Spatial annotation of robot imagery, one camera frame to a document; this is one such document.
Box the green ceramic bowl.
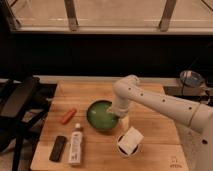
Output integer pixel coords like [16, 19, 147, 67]
[86, 100, 119, 132]

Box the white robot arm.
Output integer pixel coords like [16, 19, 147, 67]
[111, 75, 213, 171]

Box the orange carrot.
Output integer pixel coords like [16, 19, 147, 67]
[60, 108, 77, 124]

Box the white squeeze bottle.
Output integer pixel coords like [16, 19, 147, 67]
[68, 123, 83, 165]

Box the black remote control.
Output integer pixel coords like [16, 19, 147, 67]
[49, 136, 67, 162]

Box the round metal dish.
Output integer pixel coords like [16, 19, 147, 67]
[180, 70, 204, 88]

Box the black office chair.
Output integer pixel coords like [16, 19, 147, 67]
[0, 76, 56, 171]

